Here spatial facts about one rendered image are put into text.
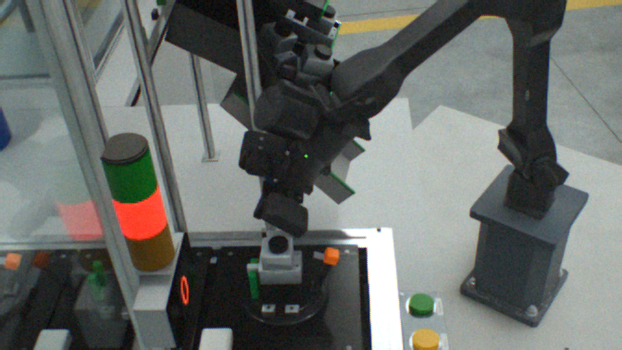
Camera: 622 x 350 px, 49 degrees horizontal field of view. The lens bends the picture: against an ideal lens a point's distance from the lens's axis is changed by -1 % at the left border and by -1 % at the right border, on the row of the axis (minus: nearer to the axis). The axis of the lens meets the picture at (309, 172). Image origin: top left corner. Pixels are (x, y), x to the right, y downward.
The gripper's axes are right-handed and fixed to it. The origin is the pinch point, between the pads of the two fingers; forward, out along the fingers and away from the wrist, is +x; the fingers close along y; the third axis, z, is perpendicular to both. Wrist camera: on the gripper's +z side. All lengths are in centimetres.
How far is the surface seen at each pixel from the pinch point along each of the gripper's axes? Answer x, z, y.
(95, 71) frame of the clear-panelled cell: 57, 28, -88
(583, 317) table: -6, -60, -4
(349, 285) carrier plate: 9.4, -21.2, -2.4
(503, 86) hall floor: 39, -141, -217
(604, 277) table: -10, -65, -13
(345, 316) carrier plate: 9.8, -20.7, 3.9
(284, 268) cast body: 8.1, -8.2, 2.2
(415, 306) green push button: 3.0, -29.1, 2.4
